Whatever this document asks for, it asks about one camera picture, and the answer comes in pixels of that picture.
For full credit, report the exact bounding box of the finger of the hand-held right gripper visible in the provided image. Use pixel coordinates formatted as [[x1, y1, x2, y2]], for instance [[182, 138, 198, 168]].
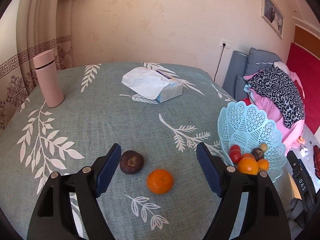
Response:
[[286, 151, 304, 175]]

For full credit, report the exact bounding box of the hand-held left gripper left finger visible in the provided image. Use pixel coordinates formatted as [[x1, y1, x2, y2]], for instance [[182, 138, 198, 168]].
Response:
[[26, 143, 122, 240]]

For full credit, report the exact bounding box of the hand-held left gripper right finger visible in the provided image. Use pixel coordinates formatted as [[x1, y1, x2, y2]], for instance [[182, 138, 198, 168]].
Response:
[[196, 142, 292, 240]]

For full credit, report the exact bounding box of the dark brown wrinkled fruit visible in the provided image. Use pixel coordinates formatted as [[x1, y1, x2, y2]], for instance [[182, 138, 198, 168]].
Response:
[[119, 150, 145, 174], [251, 148, 265, 160]]

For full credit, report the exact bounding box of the small tangerine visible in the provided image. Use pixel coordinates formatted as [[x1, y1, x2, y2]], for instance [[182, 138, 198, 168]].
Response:
[[146, 169, 174, 194], [257, 158, 270, 172]]

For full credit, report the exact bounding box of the light blue lattice basket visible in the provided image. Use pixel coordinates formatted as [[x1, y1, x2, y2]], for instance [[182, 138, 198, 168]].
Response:
[[217, 101, 287, 183]]

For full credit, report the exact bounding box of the dark red object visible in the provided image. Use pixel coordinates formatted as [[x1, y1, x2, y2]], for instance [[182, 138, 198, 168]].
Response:
[[314, 145, 320, 178]]

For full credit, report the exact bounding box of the grey-green leaf print tablecloth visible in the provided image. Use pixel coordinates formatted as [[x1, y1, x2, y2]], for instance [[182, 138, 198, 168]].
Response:
[[0, 62, 283, 240]]

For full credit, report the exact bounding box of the pink blanket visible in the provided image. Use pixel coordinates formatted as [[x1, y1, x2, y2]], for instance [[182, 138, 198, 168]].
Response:
[[244, 74, 305, 150]]

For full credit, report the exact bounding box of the leopard print cloth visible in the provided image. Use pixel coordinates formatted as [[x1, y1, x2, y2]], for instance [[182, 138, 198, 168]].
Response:
[[246, 67, 305, 129]]

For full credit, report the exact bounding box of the red headboard panel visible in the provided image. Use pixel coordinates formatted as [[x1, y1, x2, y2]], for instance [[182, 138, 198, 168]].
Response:
[[286, 42, 320, 133]]

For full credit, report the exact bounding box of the blue tissue pack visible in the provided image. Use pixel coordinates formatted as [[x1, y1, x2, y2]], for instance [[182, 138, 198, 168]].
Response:
[[132, 67, 183, 103]]

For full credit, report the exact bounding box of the white pillow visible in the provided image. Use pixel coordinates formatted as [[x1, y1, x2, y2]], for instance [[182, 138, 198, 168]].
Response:
[[274, 61, 292, 75]]

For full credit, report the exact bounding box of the pink insulated bottle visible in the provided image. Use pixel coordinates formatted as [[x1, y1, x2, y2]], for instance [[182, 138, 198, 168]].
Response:
[[33, 49, 64, 108]]

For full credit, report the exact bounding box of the orange wooden panel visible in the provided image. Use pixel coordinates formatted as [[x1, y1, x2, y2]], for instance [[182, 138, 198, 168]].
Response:
[[294, 25, 320, 55]]

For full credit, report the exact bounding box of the beige patterned curtain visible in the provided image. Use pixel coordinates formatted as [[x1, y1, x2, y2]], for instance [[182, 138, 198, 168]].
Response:
[[0, 0, 97, 130]]

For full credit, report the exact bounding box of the black power cable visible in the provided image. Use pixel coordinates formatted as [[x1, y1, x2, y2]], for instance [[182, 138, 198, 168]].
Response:
[[214, 45, 224, 82]]

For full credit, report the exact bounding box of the framed wall picture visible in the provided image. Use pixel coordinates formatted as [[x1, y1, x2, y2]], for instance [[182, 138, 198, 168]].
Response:
[[261, 0, 285, 39]]

